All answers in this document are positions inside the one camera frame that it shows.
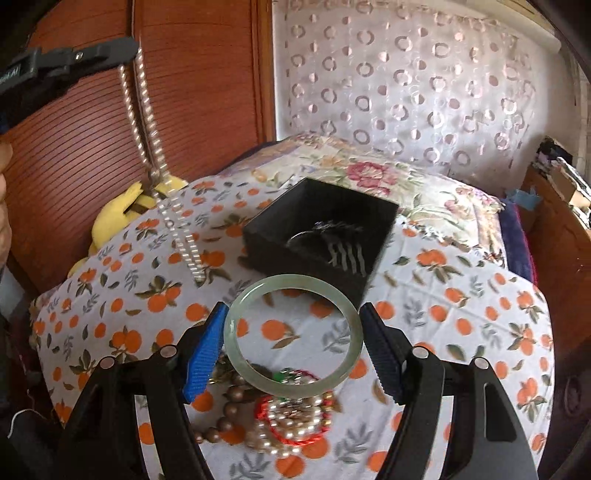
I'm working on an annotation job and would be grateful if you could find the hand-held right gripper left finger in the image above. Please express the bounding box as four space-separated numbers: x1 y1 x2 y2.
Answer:
58 302 232 480

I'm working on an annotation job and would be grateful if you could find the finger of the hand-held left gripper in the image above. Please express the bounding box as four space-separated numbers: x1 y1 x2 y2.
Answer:
33 38 140 75

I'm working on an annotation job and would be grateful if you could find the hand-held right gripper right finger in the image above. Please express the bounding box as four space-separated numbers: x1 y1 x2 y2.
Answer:
359 302 541 480

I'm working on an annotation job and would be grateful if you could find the pale green jade bangle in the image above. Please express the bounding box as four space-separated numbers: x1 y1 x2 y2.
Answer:
224 274 362 397

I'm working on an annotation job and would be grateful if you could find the white pearl necklace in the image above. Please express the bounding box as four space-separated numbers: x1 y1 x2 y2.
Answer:
117 48 207 283

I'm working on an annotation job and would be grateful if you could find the black jewelry box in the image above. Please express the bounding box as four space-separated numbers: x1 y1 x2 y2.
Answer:
242 176 400 308

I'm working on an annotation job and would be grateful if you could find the person's left hand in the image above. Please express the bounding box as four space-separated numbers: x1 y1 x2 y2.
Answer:
0 141 13 264

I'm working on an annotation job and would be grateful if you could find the orange fruit print cloth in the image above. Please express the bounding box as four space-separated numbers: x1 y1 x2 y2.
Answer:
30 178 555 480

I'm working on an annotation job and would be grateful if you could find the dark wavy hair comb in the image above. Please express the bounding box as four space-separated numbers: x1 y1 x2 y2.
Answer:
314 220 373 278

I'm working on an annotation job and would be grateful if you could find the brown wooden wardrobe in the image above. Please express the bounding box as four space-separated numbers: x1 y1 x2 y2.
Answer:
0 0 278 289

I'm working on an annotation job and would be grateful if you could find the yellow plush toy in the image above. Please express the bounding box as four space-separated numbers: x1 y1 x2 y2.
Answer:
69 175 188 278

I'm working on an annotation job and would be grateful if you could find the floral quilt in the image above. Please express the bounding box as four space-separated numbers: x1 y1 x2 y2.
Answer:
217 131 509 273

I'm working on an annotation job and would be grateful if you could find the dark blue blanket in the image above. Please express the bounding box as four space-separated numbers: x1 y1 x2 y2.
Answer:
501 200 539 283

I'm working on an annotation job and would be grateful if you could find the wooden side cabinet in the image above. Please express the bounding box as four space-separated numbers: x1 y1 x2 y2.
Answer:
521 165 591 462

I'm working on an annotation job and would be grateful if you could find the pile of books and papers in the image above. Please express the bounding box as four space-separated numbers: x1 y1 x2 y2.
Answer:
534 135 591 232

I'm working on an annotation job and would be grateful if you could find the white circle pattern curtain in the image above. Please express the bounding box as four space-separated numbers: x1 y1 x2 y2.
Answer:
271 0 568 198

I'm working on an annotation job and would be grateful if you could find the brown wooden bead bracelet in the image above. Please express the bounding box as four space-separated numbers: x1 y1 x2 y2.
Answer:
194 354 260 446

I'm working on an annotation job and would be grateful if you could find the green and red bracelet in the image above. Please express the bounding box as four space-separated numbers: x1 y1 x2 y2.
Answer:
272 368 322 387

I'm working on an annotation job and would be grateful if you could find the red cord pearl bracelet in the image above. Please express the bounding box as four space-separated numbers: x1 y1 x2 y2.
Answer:
254 391 337 448

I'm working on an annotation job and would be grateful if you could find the cream pearl bracelet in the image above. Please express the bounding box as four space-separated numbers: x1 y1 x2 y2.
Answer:
245 398 334 460

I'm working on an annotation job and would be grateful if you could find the silver bracelet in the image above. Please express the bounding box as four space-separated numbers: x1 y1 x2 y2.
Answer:
285 228 325 250

